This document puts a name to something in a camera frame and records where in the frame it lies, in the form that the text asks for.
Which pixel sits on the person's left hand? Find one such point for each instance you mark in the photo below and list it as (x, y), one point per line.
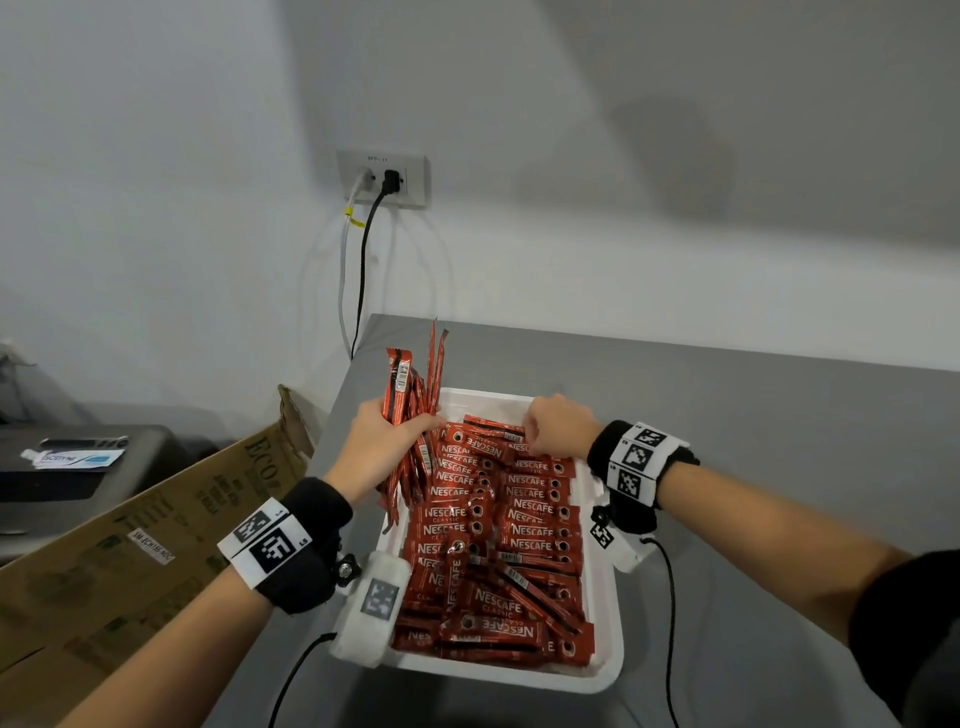
(367, 450)

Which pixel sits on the person's right hand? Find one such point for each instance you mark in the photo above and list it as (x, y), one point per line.
(562, 427)

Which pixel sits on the bunch of Nescafe sachets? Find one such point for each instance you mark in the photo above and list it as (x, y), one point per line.
(401, 375)

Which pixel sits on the pile of red Nescafe sachets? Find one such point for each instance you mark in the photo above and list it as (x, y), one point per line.
(525, 510)

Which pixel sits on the white plastic tray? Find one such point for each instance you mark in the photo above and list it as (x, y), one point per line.
(604, 600)

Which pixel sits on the pile of red coffee sachets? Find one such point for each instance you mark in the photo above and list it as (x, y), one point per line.
(510, 615)

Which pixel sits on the person's right forearm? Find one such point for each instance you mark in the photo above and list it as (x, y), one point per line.
(772, 547)

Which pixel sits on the person's left forearm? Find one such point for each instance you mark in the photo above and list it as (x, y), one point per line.
(165, 660)

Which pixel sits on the black right wristband with markers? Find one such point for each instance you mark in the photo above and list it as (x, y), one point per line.
(604, 450)

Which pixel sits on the black wristband with markers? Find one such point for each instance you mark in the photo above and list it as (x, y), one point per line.
(307, 555)
(604, 450)

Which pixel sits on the black left wristband with markers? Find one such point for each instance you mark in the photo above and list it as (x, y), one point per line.
(307, 555)

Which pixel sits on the black power plug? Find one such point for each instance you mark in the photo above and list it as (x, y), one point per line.
(391, 182)

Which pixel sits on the dark grey printer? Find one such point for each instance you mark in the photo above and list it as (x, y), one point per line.
(90, 502)

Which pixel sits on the flat black device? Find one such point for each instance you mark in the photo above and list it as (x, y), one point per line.
(82, 443)

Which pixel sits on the brown cardboard box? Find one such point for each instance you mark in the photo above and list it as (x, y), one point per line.
(112, 592)

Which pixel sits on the white and blue packet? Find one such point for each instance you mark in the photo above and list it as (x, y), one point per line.
(75, 459)

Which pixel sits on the black shirt sleeve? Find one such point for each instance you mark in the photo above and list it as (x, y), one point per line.
(892, 622)

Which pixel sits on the grey knit garment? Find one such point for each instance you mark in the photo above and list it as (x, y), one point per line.
(937, 682)

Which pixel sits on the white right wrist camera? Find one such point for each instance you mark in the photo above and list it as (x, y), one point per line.
(630, 555)

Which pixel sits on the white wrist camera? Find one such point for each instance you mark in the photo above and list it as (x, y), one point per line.
(360, 637)
(630, 555)

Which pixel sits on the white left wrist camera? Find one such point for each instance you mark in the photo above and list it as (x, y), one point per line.
(360, 637)

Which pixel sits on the grey wall socket plate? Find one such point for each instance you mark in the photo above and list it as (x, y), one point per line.
(416, 180)

